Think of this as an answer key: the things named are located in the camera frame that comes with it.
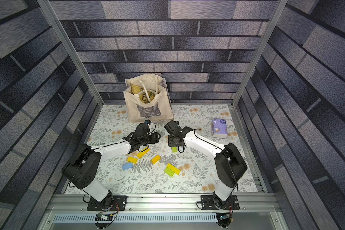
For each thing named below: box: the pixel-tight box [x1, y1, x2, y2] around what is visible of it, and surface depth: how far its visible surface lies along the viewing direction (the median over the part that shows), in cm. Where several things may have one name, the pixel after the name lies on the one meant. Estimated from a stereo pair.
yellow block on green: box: [165, 162, 181, 175], surface depth 87 cm
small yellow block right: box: [150, 154, 162, 165], surface depth 91 cm
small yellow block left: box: [126, 156, 138, 164], surface depth 92 cm
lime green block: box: [163, 166, 175, 177], surface depth 86 cm
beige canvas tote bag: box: [123, 73, 174, 123], surface depth 99 cm
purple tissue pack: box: [211, 118, 228, 139], surface depth 100 cm
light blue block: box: [122, 162, 133, 170], surface depth 89 cm
